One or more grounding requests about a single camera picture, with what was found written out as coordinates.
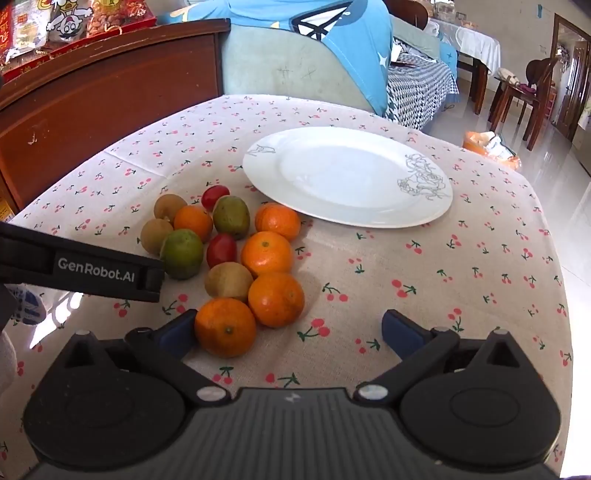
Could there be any dining table with white cloth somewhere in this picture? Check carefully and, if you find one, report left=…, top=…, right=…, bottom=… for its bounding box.
left=427, top=17, right=502, bottom=116

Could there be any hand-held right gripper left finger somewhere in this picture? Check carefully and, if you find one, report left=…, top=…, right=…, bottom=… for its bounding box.
left=60, top=309, right=228, bottom=408

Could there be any green mandarin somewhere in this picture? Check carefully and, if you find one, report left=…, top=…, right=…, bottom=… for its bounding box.
left=160, top=229, right=204, bottom=280

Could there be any pale green sofa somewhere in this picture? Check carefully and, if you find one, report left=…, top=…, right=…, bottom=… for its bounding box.
left=222, top=13, right=458, bottom=131

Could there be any cartoon figure snack packet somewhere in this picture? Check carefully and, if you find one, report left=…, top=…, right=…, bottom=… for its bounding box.
left=46, top=0, right=94, bottom=43

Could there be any brown wooden door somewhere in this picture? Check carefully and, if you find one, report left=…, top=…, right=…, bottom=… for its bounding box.
left=551, top=14, right=591, bottom=149

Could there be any brown kiwi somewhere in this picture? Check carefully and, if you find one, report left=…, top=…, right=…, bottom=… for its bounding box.
left=154, top=194, right=188, bottom=221
left=140, top=218, right=174, bottom=256
left=204, top=262, right=254, bottom=303

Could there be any orange mandarin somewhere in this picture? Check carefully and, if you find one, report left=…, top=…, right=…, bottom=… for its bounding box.
left=174, top=205, right=214, bottom=243
left=240, top=231, right=294, bottom=278
left=255, top=202, right=301, bottom=241
left=248, top=271, right=306, bottom=329
left=194, top=298, right=257, bottom=359

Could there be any dark wooden chair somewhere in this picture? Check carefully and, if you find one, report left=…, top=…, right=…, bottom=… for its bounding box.
left=488, top=58, right=560, bottom=152

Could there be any orange basket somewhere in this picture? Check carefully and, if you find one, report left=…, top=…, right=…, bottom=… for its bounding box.
left=463, top=131, right=522, bottom=172

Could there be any black white houndstooth cloth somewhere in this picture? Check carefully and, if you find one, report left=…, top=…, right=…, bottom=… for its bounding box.
left=385, top=52, right=461, bottom=131

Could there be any white plate with grey drawing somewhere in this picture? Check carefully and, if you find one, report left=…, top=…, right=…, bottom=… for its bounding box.
left=242, top=126, right=454, bottom=228

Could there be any cherry print tablecloth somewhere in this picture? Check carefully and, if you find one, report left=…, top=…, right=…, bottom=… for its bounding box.
left=0, top=95, right=573, bottom=480

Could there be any cushion on chair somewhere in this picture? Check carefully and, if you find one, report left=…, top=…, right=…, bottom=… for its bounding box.
left=496, top=67, right=537, bottom=96

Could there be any peanut snack packet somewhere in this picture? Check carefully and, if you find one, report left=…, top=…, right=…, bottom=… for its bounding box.
left=88, top=0, right=156, bottom=37

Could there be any red gift box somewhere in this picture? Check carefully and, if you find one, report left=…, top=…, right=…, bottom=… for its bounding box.
left=0, top=0, right=158, bottom=83

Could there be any brown wooden cabinet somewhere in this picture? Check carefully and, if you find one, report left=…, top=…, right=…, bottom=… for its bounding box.
left=0, top=18, right=232, bottom=214

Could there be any blue cloth covered sofa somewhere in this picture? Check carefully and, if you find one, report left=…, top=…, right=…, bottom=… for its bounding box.
left=154, top=0, right=396, bottom=117

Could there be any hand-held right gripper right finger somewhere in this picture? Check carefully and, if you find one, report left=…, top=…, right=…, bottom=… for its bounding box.
left=353, top=309, right=532, bottom=408

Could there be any white blue sneaker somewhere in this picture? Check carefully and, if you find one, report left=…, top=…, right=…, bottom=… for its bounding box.
left=4, top=283, right=48, bottom=326

